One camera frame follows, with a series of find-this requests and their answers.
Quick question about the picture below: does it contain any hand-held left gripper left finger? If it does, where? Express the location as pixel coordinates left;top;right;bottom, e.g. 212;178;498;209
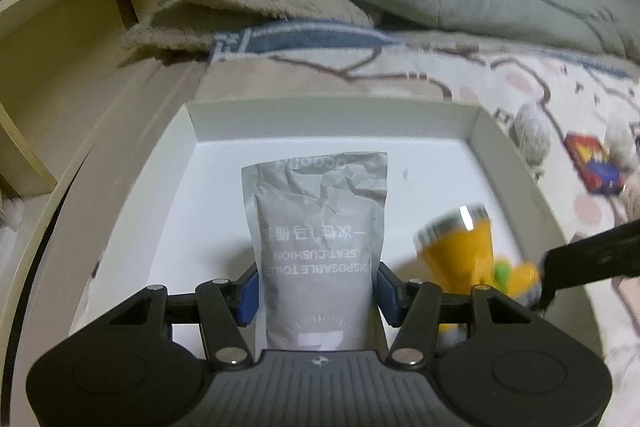
102;269;261;369

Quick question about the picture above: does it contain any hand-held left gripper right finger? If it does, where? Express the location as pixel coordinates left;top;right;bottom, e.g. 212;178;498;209
375;261;542;369

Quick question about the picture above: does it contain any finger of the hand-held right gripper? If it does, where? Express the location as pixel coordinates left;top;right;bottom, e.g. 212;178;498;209
536;220;640;311

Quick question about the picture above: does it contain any yellow plastic flashlight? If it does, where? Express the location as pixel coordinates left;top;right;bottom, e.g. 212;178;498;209
414;203;543;339

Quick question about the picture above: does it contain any colourful card box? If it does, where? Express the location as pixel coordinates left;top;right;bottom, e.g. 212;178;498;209
564;132;626;196

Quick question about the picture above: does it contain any grey crinkled pouch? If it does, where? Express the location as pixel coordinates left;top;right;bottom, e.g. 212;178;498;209
241;150;390;352

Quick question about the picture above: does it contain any white cardboard box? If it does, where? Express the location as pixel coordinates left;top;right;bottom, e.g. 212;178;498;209
65;99;608;358

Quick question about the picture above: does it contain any grey plush ball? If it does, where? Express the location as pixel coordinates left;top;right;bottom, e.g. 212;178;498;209
602;114;640;174
512;102;554;168

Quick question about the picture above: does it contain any printed blanket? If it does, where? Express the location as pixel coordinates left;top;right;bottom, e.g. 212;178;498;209
207;22;640;408

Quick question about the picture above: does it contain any white plastic bag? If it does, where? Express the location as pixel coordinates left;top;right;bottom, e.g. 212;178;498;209
0;196;27;229

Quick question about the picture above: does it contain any beige fluffy blanket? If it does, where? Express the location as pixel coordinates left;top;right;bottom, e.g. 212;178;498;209
122;0;382;58

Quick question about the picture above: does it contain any wooden headboard shelf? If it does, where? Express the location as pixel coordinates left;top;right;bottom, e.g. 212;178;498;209
0;0;231;198

